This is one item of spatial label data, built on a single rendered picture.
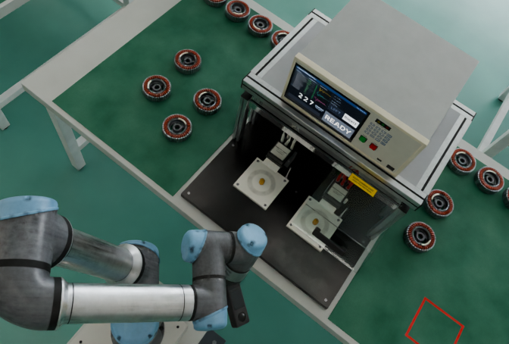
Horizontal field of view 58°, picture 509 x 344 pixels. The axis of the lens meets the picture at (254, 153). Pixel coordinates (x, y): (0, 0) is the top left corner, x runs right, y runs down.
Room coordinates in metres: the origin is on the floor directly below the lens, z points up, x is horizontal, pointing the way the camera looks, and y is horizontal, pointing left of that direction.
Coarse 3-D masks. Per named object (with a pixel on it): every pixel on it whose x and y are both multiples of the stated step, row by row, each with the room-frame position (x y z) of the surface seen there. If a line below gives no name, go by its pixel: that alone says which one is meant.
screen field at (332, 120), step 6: (324, 114) 0.83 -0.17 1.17; (330, 114) 0.83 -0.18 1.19; (324, 120) 0.83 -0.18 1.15; (330, 120) 0.82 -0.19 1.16; (336, 120) 0.82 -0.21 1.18; (336, 126) 0.81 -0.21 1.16; (342, 126) 0.81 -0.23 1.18; (342, 132) 0.80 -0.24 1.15; (348, 132) 0.80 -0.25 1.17; (348, 138) 0.80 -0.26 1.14
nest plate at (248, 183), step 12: (252, 168) 0.78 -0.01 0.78; (264, 168) 0.80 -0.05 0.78; (240, 180) 0.72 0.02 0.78; (252, 180) 0.73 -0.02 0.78; (276, 180) 0.76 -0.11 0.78; (288, 180) 0.78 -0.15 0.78; (252, 192) 0.69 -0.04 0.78; (264, 192) 0.70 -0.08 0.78; (276, 192) 0.72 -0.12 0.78; (264, 204) 0.66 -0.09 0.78
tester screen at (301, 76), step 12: (300, 72) 0.88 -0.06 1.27; (300, 84) 0.87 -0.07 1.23; (312, 84) 0.86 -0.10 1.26; (324, 84) 0.85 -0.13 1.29; (288, 96) 0.88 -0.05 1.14; (312, 96) 0.85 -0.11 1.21; (324, 96) 0.84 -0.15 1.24; (336, 96) 0.83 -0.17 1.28; (324, 108) 0.83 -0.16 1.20; (348, 108) 0.81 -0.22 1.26; (360, 108) 0.80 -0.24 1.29; (360, 120) 0.80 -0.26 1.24
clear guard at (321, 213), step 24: (336, 168) 0.73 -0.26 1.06; (336, 192) 0.64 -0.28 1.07; (360, 192) 0.67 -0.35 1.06; (384, 192) 0.69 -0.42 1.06; (312, 216) 0.55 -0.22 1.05; (336, 216) 0.57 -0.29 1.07; (360, 216) 0.59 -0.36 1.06; (384, 216) 0.62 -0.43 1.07; (336, 240) 0.51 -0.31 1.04; (360, 240) 0.52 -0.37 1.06; (360, 264) 0.46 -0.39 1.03
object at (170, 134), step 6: (174, 114) 0.90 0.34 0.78; (180, 114) 0.91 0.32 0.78; (168, 120) 0.86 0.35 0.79; (174, 120) 0.88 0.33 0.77; (180, 120) 0.89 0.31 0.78; (186, 120) 0.89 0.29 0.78; (162, 126) 0.84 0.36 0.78; (168, 126) 0.85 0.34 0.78; (174, 126) 0.86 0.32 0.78; (180, 126) 0.86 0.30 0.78; (186, 126) 0.87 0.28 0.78; (168, 132) 0.82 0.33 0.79; (174, 132) 0.84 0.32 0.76; (180, 132) 0.85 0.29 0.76; (186, 132) 0.84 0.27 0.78; (168, 138) 0.80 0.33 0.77; (174, 138) 0.80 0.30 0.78; (180, 138) 0.81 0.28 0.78; (186, 138) 0.83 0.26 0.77
